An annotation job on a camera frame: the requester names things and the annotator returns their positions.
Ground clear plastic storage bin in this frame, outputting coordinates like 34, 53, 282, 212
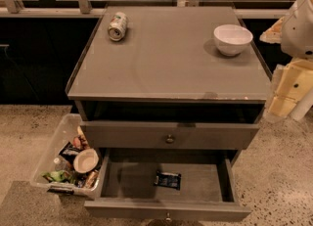
30, 113, 108, 200

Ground dark snack packet in bin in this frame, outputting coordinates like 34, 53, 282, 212
59, 142, 80, 164

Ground blue rxbar blueberry packet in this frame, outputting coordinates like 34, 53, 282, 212
154, 171, 181, 190

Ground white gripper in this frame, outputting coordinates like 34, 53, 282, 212
259, 0, 313, 117

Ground crushed green soda can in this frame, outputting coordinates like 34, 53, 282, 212
108, 12, 128, 41

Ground open grey middle drawer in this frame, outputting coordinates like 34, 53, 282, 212
85, 149, 250, 222

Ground white paper bowl in bin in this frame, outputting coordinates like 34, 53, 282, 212
73, 149, 99, 173

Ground grey drawer cabinet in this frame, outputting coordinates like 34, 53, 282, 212
65, 5, 274, 222

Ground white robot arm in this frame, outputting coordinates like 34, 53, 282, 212
260, 0, 313, 122

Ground closed grey top drawer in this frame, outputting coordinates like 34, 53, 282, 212
80, 120, 259, 150

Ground orange snack bar in bin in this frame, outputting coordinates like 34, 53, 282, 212
84, 170, 99, 189

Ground clear plastic bottle in bin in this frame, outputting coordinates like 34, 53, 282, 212
54, 158, 72, 171

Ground white ceramic bowl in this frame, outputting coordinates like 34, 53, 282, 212
213, 24, 253, 56

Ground green snack bag in bin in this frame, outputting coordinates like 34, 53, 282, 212
41, 170, 74, 183

